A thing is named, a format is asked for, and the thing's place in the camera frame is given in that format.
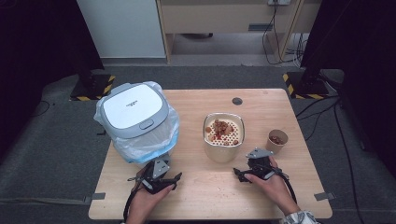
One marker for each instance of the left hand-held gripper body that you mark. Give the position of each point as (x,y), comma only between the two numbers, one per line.
(158,174)

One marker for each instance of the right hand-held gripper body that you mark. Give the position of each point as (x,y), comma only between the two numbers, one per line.
(260,165)

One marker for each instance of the brown paper cup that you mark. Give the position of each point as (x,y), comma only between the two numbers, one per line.
(272,148)

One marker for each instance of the beige strainer container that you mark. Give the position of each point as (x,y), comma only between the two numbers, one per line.
(222,154)

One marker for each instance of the trash bin with blue bag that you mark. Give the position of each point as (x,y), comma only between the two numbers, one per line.
(149,146)

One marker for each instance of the small brown food leftovers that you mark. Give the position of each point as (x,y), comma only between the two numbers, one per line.
(276,140)

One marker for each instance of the white-grey bin lid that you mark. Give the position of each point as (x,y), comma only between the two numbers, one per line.
(134,105)

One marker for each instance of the person's right hand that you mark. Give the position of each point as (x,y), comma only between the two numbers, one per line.
(277,189)

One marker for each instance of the person's left hand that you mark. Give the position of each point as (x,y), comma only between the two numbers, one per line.
(143,202)

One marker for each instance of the pile of reddish food scraps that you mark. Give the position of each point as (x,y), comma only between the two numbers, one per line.
(221,126)

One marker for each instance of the dark round table grommet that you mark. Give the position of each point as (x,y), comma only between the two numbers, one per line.
(237,101)

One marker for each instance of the black stand base striped edge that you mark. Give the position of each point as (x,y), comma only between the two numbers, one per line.
(306,87)
(93,87)

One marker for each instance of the black curtain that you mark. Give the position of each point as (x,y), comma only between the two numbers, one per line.
(37,46)
(367,62)

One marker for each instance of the white cabinet panel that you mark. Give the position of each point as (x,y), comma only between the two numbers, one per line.
(124,28)

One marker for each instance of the light wooden desk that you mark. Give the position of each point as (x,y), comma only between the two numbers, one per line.
(218,18)

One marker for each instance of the white power strip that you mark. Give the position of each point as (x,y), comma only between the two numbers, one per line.
(280,2)

